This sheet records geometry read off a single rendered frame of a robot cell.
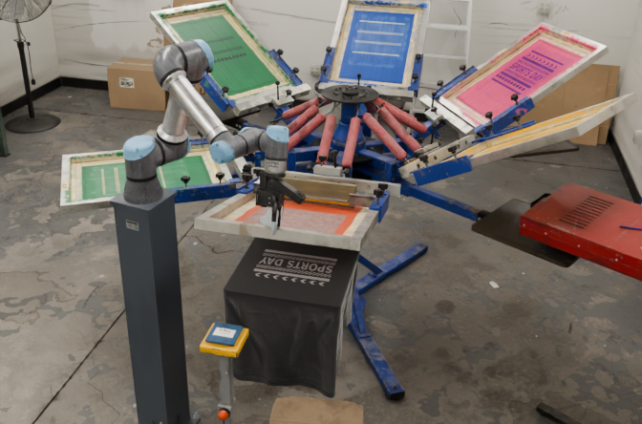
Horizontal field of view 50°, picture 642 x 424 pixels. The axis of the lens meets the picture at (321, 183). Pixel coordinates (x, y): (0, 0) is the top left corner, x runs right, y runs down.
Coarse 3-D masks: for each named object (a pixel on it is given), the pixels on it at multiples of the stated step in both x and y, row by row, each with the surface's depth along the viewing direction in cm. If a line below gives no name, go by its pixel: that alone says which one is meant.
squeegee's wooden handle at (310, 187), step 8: (296, 184) 292; (304, 184) 291; (312, 184) 290; (320, 184) 290; (328, 184) 289; (336, 184) 288; (344, 184) 288; (352, 184) 288; (304, 192) 292; (312, 192) 291; (320, 192) 290; (328, 192) 290; (336, 192) 289; (344, 192) 288; (352, 192) 288
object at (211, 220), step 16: (224, 208) 258; (208, 224) 239; (224, 224) 238; (240, 224) 237; (256, 224) 238; (368, 224) 251; (288, 240) 234; (304, 240) 233; (320, 240) 232; (336, 240) 231; (352, 240) 230
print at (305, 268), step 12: (264, 252) 282; (276, 252) 282; (288, 252) 282; (264, 264) 274; (276, 264) 274; (288, 264) 275; (300, 264) 275; (312, 264) 275; (324, 264) 275; (264, 276) 266; (276, 276) 266; (288, 276) 267; (300, 276) 267; (312, 276) 267; (324, 276) 267
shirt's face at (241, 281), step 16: (256, 240) 291; (272, 240) 291; (256, 256) 279; (336, 256) 281; (352, 256) 281; (240, 272) 268; (336, 272) 270; (240, 288) 258; (256, 288) 259; (272, 288) 259; (288, 288) 259; (304, 288) 259; (320, 288) 260; (336, 288) 260; (320, 304) 251; (336, 304) 251
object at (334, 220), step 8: (312, 208) 286; (320, 208) 287; (328, 208) 288; (336, 208) 289; (344, 208) 291; (352, 208) 292; (360, 208) 293; (304, 216) 271; (312, 216) 272; (320, 216) 273; (328, 216) 274; (336, 216) 276; (344, 216) 277; (352, 216) 278; (296, 224) 256; (304, 224) 257; (312, 224) 259; (320, 224) 260; (328, 224) 260; (336, 224) 262; (344, 224) 263; (328, 232) 249; (336, 232) 250
